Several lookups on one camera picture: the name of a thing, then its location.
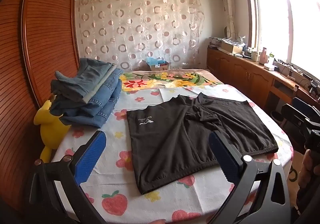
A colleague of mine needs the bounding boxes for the blue plastic bag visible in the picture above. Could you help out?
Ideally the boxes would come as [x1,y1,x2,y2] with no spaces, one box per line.
[146,57,167,65]

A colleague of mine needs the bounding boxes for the floral blanket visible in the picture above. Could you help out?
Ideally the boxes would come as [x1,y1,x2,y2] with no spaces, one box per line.
[119,68,227,95]

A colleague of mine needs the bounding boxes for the window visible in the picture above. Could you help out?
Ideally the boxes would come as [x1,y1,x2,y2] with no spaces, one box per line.
[241,0,320,77]

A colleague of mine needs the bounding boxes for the beige wrapped pipe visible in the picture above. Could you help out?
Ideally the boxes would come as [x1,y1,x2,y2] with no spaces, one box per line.
[217,0,237,38]

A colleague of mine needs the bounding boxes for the circle pattern curtain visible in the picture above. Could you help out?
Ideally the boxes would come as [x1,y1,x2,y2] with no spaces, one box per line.
[75,0,205,72]

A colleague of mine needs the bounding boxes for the blue denim folded jeans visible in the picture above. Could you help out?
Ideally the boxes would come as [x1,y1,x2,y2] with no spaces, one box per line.
[51,69,123,129]

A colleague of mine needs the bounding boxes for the light blue folded jeans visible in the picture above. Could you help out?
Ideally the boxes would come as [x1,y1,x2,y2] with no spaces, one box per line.
[51,57,117,103]

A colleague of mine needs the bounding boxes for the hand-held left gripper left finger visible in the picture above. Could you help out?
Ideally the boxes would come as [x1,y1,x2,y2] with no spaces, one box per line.
[25,130,108,224]

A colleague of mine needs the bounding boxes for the open cardboard box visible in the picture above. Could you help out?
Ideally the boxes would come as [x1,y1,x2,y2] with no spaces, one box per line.
[221,40,243,54]

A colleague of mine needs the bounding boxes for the black waste bin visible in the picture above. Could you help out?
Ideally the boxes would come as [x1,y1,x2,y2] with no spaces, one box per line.
[271,111,285,128]

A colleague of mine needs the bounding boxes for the yellow plush toy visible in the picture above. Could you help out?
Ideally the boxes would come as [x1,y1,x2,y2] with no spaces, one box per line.
[34,94,72,163]

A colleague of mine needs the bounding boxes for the strawberry print bed sheet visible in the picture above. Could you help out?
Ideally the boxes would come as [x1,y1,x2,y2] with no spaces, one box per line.
[51,84,294,224]

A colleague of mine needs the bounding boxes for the pink bottle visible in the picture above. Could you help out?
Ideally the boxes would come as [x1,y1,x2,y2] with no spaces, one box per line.
[259,47,268,64]

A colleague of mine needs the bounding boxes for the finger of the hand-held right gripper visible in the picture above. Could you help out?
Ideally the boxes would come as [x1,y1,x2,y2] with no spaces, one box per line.
[282,104,314,127]
[292,97,320,115]

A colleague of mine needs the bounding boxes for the black pants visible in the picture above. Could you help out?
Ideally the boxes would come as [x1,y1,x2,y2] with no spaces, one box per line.
[126,92,279,196]

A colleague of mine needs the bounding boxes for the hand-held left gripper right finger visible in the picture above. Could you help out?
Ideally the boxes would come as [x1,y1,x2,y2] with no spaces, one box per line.
[205,130,293,224]

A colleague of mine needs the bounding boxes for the person's right hand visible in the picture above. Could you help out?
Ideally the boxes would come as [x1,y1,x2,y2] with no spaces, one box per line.
[297,150,320,189]

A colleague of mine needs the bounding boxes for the wooden cabinet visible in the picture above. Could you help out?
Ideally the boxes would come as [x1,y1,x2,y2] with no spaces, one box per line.
[206,46,320,124]

